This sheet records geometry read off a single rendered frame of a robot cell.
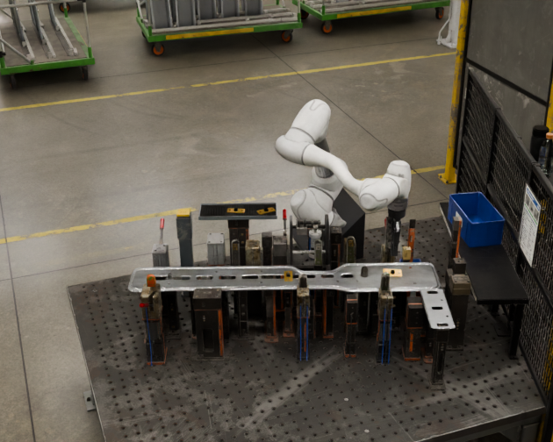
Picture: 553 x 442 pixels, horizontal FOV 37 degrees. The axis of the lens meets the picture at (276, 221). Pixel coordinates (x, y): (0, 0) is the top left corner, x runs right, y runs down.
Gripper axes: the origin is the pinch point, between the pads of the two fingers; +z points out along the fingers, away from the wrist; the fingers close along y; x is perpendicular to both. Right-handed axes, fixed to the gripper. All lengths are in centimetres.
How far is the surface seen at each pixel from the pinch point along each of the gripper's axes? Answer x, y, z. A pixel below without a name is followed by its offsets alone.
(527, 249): 54, 12, -6
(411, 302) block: 5.5, 19.5, 15.8
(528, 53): 118, -222, -19
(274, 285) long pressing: -53, 7, 14
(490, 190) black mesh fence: 55, -54, -1
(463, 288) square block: 27.7, 16.9, 10.3
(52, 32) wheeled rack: -314, -667, 81
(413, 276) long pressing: 9.2, 1.7, 13.7
